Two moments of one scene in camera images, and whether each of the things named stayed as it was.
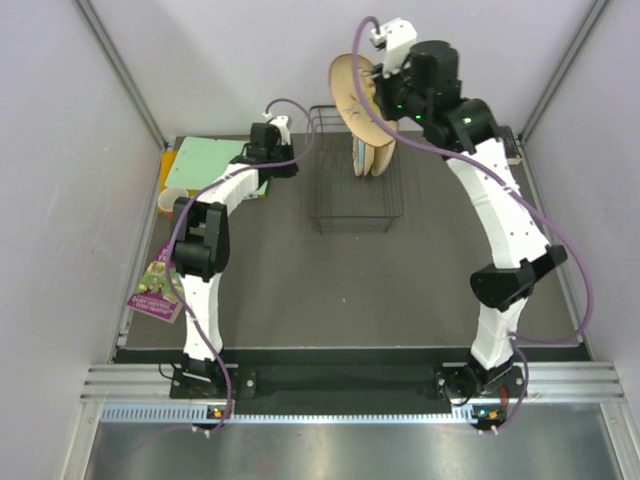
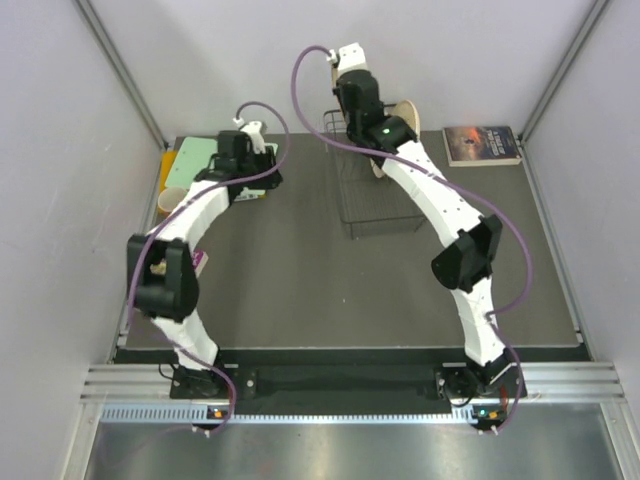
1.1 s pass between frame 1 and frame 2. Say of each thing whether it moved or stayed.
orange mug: stayed
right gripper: moved
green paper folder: stayed
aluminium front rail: stayed
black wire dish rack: moved
